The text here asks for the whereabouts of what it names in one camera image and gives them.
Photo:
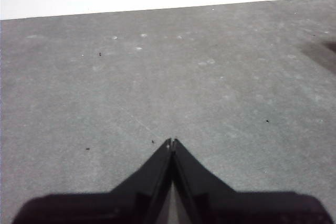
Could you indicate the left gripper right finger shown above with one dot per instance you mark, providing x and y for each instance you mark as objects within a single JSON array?
[{"x": 236, "y": 208}]

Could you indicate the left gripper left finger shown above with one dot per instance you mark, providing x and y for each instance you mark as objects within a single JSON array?
[{"x": 118, "y": 205}]

